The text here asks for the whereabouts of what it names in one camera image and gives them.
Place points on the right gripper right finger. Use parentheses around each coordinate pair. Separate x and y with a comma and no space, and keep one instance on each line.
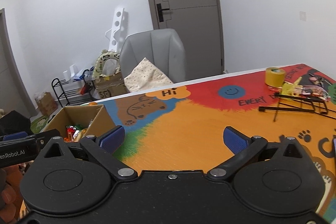
(273,178)

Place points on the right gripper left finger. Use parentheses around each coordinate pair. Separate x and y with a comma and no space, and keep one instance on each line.
(70,178)

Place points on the green floor mat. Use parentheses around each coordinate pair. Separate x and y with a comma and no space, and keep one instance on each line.
(38,124)

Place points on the orange red snack packet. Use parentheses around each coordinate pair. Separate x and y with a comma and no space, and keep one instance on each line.
(72,132)

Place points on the brown paper bag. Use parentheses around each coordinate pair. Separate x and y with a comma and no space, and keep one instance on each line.
(46,103)

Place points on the open cardboard box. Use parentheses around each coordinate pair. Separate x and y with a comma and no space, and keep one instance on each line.
(94,118)

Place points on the black shoe rack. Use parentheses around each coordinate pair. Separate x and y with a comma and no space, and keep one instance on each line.
(74,92)

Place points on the yellow toy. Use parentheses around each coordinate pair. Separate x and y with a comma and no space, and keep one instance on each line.
(292,89)

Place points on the taped cardboard box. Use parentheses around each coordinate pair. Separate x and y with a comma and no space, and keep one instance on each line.
(110,86)

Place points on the yellow tape roll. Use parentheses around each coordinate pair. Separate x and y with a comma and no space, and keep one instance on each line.
(275,77)

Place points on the panda print neck pillow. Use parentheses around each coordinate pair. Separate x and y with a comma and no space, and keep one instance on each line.
(98,69)

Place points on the colourful cartoon table mat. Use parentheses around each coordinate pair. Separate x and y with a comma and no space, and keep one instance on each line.
(184,127)

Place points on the dotted cream pillow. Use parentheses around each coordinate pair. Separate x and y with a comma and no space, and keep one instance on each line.
(145,76)

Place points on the grey upholstered chair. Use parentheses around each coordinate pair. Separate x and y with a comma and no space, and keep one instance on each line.
(163,48)

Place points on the white perforated rack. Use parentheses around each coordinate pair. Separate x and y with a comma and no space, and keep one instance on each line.
(113,34)

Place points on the grey door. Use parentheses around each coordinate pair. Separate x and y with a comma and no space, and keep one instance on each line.
(199,26)

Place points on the black wire rack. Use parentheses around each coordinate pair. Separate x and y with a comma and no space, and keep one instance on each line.
(312,105)

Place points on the black door handle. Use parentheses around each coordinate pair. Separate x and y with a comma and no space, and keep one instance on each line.
(160,11)

